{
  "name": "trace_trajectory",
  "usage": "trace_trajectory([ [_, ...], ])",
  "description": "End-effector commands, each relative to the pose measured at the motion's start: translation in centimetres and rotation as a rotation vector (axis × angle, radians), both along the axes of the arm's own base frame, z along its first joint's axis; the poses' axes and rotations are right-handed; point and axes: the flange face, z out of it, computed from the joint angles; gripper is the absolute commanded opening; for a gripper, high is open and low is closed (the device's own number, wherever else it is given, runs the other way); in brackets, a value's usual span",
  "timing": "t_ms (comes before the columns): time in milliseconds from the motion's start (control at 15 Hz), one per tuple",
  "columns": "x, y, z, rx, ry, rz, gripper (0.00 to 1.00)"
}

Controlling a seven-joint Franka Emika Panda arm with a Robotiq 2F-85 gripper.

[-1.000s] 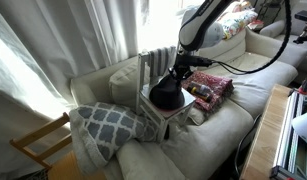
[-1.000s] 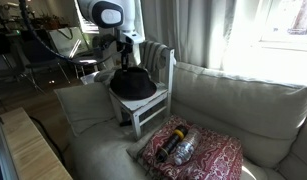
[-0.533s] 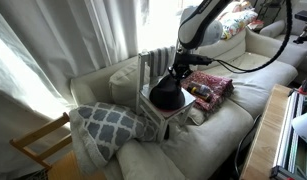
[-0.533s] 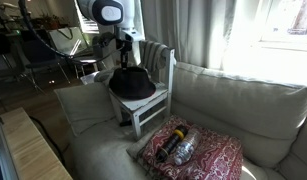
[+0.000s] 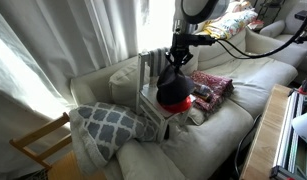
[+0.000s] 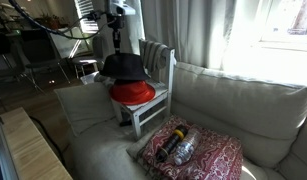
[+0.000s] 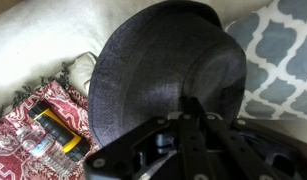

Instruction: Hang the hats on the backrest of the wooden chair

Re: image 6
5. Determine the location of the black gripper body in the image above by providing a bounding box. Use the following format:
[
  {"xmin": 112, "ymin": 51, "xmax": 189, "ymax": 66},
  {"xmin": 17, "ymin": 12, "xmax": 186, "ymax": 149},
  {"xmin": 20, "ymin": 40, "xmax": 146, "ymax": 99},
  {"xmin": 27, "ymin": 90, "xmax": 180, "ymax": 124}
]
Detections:
[{"xmin": 107, "ymin": 13, "xmax": 125, "ymax": 33}]

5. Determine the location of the black fedora hat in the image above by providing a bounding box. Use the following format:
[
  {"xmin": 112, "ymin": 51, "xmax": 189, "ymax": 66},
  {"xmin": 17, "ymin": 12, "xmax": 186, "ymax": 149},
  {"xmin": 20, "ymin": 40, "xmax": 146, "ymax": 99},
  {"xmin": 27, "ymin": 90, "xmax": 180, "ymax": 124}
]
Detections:
[{"xmin": 99, "ymin": 52, "xmax": 151, "ymax": 82}]

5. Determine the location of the red sequin fedora hat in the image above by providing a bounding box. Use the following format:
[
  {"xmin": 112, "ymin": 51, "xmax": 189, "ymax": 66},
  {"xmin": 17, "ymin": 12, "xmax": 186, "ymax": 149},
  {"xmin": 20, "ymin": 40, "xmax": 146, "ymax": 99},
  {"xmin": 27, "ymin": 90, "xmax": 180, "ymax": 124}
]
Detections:
[{"xmin": 108, "ymin": 79, "xmax": 157, "ymax": 106}]

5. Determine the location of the black office chair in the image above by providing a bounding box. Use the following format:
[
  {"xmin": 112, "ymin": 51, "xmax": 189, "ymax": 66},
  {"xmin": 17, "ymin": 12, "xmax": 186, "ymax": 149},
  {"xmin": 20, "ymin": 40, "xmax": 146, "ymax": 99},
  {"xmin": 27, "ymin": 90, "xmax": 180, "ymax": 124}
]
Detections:
[{"xmin": 21, "ymin": 28, "xmax": 71, "ymax": 86}]

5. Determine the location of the grey striped cloth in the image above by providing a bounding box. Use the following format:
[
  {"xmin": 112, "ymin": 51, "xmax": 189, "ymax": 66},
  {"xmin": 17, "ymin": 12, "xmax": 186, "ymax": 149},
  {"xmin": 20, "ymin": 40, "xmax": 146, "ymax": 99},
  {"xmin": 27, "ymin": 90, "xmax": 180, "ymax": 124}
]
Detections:
[{"xmin": 138, "ymin": 39, "xmax": 170, "ymax": 75}]

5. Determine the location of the small white stool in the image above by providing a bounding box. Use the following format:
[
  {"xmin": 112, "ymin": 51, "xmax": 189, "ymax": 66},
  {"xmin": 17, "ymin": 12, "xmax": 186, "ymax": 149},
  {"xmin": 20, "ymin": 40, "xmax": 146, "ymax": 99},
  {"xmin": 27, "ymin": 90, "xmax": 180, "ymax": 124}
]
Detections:
[{"xmin": 71, "ymin": 55, "xmax": 100, "ymax": 79}]

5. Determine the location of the grey white patterned pillow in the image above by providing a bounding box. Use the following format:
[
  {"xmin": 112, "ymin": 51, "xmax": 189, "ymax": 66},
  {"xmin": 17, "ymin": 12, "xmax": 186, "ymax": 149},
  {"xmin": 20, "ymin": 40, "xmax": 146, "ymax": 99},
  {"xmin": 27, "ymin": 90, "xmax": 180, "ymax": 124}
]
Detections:
[{"xmin": 79, "ymin": 70, "xmax": 111, "ymax": 86}]

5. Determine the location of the potted house plant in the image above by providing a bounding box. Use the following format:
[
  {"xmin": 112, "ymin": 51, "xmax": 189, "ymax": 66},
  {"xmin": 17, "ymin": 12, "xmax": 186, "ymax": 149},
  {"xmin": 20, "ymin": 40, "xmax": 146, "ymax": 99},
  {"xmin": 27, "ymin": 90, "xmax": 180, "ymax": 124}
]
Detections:
[{"xmin": 37, "ymin": 12, "xmax": 66, "ymax": 30}]

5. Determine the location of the plain beige throw pillow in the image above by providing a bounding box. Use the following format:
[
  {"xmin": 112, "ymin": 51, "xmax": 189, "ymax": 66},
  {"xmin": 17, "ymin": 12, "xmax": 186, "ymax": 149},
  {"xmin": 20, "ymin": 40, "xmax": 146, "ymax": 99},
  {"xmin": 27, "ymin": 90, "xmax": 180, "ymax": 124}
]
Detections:
[{"xmin": 54, "ymin": 82, "xmax": 117, "ymax": 136}]

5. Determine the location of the white sheer curtain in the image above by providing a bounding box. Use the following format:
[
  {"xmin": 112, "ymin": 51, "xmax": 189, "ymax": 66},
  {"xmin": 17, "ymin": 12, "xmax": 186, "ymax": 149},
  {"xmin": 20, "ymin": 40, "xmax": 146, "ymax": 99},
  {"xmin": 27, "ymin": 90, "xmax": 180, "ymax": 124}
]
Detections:
[{"xmin": 124, "ymin": 0, "xmax": 257, "ymax": 73}]

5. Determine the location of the black and yellow flashlight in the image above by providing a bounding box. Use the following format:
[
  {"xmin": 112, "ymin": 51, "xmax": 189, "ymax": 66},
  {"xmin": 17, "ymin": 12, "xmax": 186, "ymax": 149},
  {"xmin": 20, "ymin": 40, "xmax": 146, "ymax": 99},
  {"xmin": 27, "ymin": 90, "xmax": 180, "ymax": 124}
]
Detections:
[{"xmin": 155, "ymin": 124, "xmax": 189, "ymax": 164}]

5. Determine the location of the clear plastic water bottle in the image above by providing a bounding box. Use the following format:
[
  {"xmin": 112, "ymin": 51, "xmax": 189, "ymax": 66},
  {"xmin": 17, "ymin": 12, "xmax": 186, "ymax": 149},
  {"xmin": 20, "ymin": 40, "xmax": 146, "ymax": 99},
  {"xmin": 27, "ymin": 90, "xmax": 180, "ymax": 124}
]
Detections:
[{"xmin": 173, "ymin": 128, "xmax": 202, "ymax": 167}]

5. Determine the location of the beige fabric sofa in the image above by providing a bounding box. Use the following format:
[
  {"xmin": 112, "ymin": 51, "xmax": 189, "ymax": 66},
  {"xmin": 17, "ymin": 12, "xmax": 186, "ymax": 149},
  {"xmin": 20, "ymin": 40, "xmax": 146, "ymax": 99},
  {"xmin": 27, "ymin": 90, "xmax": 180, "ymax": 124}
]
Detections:
[{"xmin": 54, "ymin": 61, "xmax": 307, "ymax": 180}]

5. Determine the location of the light wooden table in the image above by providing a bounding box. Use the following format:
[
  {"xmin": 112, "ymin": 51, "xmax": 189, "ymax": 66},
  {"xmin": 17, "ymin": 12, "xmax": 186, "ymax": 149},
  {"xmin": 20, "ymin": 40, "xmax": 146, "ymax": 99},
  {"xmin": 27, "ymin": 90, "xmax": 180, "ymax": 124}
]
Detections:
[{"xmin": 0, "ymin": 106, "xmax": 73, "ymax": 180}]

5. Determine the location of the pink patterned folded cloth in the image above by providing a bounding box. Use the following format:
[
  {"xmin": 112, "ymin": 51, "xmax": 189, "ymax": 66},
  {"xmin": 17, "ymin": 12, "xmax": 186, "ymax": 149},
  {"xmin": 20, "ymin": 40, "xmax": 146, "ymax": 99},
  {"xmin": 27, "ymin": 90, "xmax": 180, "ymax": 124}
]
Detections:
[{"xmin": 126, "ymin": 114, "xmax": 245, "ymax": 180}]

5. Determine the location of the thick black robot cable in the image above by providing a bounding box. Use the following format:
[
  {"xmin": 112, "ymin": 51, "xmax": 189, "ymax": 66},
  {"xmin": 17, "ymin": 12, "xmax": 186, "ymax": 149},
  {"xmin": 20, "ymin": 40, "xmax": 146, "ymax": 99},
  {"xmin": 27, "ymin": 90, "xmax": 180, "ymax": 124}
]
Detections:
[{"xmin": 7, "ymin": 0, "xmax": 109, "ymax": 41}]

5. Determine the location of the thin black floor cable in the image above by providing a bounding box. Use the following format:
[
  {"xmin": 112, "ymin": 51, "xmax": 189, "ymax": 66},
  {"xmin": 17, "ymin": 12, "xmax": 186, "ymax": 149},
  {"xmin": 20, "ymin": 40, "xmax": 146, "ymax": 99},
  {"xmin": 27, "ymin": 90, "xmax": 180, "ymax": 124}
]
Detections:
[{"xmin": 28, "ymin": 115, "xmax": 67, "ymax": 166}]

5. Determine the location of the aluminium rail frame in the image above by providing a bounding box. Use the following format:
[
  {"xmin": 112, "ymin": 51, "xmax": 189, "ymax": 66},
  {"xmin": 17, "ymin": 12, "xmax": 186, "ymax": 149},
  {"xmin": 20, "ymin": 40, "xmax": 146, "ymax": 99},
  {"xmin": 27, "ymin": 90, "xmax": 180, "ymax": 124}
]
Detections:
[{"xmin": 0, "ymin": 113, "xmax": 20, "ymax": 180}]

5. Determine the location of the white window frame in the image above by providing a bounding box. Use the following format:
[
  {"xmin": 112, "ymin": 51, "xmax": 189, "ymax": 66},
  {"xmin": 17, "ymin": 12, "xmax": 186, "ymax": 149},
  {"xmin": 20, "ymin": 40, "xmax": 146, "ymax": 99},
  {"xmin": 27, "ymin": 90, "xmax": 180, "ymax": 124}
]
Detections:
[{"xmin": 252, "ymin": 0, "xmax": 307, "ymax": 53}]

